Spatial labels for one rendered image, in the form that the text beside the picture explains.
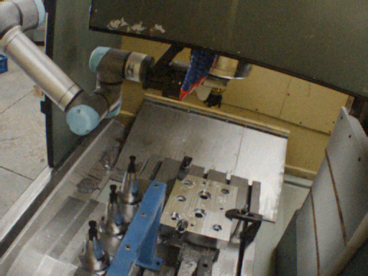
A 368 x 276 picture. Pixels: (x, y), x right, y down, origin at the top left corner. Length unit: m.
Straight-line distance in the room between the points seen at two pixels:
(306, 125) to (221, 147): 0.53
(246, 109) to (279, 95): 0.22
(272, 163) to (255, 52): 1.47
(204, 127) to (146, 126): 0.33
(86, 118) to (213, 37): 0.41
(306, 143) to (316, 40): 1.63
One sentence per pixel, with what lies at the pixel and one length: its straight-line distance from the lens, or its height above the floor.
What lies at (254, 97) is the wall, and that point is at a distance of 1.95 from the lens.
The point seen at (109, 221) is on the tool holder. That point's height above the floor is 1.25.
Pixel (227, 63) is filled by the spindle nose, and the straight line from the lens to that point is 0.76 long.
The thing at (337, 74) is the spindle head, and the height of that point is 1.65.
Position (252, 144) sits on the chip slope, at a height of 0.81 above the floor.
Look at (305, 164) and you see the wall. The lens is 2.18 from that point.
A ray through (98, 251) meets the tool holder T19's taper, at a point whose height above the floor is 1.26.
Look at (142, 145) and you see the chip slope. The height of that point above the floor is 0.73.
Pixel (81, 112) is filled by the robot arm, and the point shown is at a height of 1.38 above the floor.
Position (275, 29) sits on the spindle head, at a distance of 0.49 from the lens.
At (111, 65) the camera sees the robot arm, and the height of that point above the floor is 1.45.
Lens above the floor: 1.76
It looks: 31 degrees down
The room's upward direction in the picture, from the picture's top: 11 degrees clockwise
